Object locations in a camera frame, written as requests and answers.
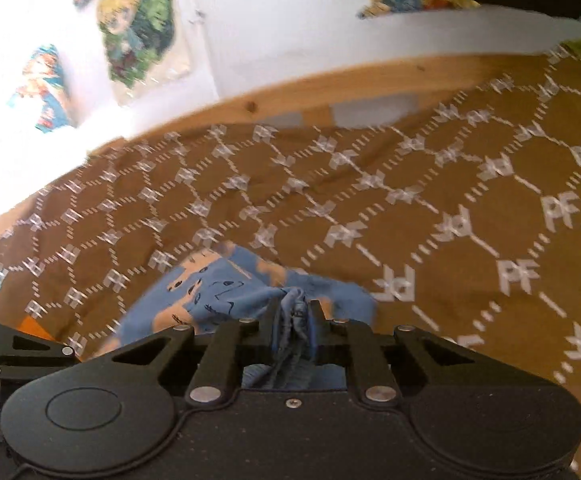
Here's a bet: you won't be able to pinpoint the brown patterned blanket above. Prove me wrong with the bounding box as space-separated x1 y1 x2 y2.
0 42 581 401

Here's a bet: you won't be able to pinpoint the light blue cartoon wall poster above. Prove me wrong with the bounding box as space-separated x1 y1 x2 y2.
8 44 77 134

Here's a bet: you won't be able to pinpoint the blond cartoon figure wall poster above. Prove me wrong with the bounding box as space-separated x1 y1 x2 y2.
95 0 194 107

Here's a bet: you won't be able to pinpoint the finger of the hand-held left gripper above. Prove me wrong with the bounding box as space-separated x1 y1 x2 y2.
0 317 78 381

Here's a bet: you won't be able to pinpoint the blue car-print pants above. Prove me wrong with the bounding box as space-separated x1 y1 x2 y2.
101 241 380 392

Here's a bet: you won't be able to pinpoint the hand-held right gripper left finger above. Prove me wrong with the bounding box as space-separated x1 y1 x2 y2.
113 304 284 405

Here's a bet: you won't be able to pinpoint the orange multicoloured bedsheet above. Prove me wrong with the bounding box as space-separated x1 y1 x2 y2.
0 260 66 346

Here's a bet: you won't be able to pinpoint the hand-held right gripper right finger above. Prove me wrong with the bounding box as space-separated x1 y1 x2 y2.
311 299 472 405

